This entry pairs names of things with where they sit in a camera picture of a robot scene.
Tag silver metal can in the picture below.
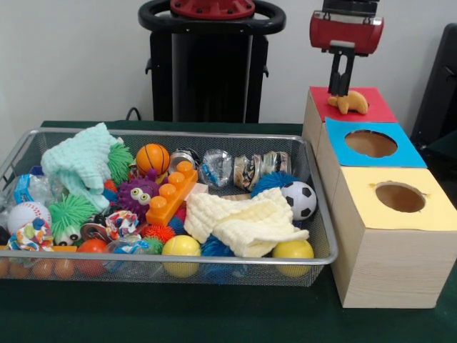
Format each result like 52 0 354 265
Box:
233 155 263 191

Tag brown plush dog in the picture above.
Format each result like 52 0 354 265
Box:
327 90 370 116

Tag silver mesh bin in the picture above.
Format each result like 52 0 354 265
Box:
0 127 339 289

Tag plain yellow ball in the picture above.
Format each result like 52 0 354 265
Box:
271 239 315 278

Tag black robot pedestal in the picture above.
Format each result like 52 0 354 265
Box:
138 0 286 124

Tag orange toy building block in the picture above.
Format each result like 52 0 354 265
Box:
145 160 199 227

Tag orange toy basketball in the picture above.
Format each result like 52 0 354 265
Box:
136 143 171 177

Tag purple spiky monster toy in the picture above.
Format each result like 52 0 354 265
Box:
117 169 169 223

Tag black upright panel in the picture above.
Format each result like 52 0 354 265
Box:
409 23 457 146

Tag cream waffle cloth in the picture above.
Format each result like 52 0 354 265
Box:
184 187 310 258

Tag black white soccer ball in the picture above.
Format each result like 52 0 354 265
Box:
281 181 318 220

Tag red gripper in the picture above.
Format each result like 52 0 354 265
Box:
308 9 386 97

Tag dark green table cloth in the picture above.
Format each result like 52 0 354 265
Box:
0 120 457 343
425 130 457 153

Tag yellow seamed ball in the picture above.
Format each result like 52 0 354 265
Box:
161 234 202 278

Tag mint green waffle cloth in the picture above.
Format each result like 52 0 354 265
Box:
40 122 124 212

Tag white baseball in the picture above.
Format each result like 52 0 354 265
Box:
6 201 53 235

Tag crushed printed metal can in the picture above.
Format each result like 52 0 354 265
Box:
259 151 292 177

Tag wooden box three holes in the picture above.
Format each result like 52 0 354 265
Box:
301 86 457 309

